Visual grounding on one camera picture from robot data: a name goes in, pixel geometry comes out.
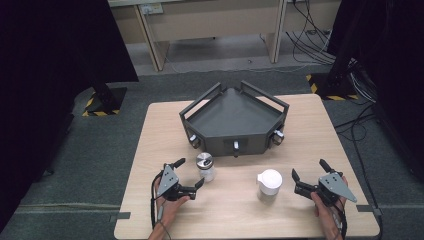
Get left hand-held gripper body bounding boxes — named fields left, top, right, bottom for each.
left=156, top=164, right=198, bottom=202

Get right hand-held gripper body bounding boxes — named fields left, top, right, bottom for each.
left=294, top=171, right=358, bottom=207

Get glass jar with silver lid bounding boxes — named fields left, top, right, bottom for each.
left=195, top=152, right=217, bottom=183

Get glass jar with white lid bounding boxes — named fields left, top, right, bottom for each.
left=256, top=168, right=284, bottom=203

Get dark grey corner rack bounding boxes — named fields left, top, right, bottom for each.
left=179, top=79, right=290, bottom=158

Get person's left hand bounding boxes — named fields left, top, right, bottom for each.
left=153, top=179, right=191, bottom=231

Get person's right hand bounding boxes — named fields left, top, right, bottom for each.
left=311, top=175, right=350, bottom=233

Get grey tape piece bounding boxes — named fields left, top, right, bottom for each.
left=109, top=211, right=132, bottom=223
left=355, top=204, right=383, bottom=217

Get black stand with striped base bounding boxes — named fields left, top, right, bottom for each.
left=305, top=0, right=360, bottom=102
left=81, top=78, right=129, bottom=118

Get dark curtain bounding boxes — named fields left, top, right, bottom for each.
left=328, top=0, right=424, bottom=183
left=0, top=0, right=140, bottom=233

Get beige desk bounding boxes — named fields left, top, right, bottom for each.
left=108, top=0, right=343, bottom=73

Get left hand-held gripper cable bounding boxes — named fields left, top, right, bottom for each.
left=150, top=171, right=173, bottom=240

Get hand-held gripper cable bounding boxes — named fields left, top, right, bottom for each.
left=332, top=196, right=349, bottom=240
left=150, top=171, right=173, bottom=240

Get right hand-held gripper cable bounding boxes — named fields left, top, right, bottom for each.
left=332, top=196, right=349, bottom=240

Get black floor cables by curtain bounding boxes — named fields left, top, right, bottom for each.
left=334, top=59, right=385, bottom=240

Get bundle of black floor cables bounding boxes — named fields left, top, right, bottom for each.
left=285, top=0, right=337, bottom=66

